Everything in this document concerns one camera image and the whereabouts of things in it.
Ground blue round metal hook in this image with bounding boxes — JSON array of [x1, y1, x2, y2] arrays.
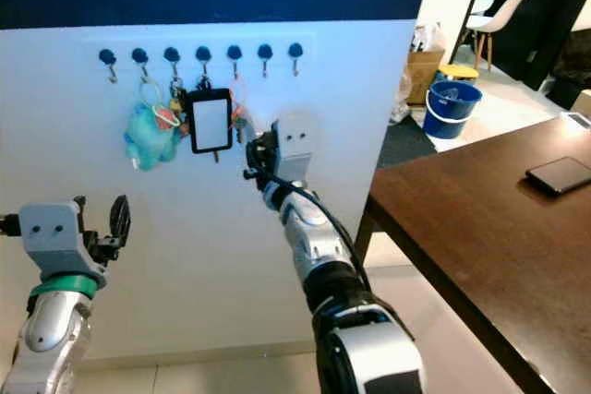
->
[[225, 43, 245, 79], [99, 47, 119, 84], [257, 42, 275, 78], [163, 45, 182, 81], [130, 46, 151, 83], [287, 40, 306, 77], [194, 44, 213, 81]]

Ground blue plastic bucket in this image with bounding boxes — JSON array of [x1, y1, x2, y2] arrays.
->
[[422, 79, 484, 140]]

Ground black card holder keychain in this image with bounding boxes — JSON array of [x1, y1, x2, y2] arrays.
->
[[188, 86, 234, 163]]

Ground dark brown wooden table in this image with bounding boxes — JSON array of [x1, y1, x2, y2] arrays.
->
[[353, 112, 591, 394]]

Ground black smartphone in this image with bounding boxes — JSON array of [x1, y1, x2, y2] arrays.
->
[[525, 156, 591, 197]]

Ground white chair with wooden legs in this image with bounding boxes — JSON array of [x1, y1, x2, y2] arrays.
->
[[465, 0, 542, 71]]

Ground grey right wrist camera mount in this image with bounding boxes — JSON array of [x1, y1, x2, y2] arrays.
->
[[272, 113, 320, 185]]

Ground keys with red ring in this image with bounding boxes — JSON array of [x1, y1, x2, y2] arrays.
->
[[227, 74, 254, 144]]

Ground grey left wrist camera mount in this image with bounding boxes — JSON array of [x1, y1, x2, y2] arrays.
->
[[18, 199, 109, 290]]

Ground colourful charm keychain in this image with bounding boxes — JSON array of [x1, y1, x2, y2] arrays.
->
[[164, 77, 191, 140]]

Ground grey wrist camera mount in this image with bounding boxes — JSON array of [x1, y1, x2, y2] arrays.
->
[[18, 199, 109, 290], [272, 113, 320, 185]]

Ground blue plush toy keychain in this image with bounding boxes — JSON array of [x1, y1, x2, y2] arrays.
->
[[123, 78, 177, 172]]

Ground yellow round stool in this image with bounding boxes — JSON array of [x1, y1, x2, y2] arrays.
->
[[436, 63, 480, 84]]

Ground dark floor mat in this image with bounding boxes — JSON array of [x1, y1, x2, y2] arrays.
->
[[373, 114, 437, 170]]

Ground brown cardboard box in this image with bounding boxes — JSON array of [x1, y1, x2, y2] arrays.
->
[[405, 43, 446, 106]]

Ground clear plastic bag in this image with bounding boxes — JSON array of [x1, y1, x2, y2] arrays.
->
[[411, 22, 448, 53]]

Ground white key hook rack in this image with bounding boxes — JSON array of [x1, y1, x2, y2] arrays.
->
[[86, 32, 319, 79]]

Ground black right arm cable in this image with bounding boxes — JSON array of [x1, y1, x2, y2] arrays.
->
[[273, 173, 372, 292]]

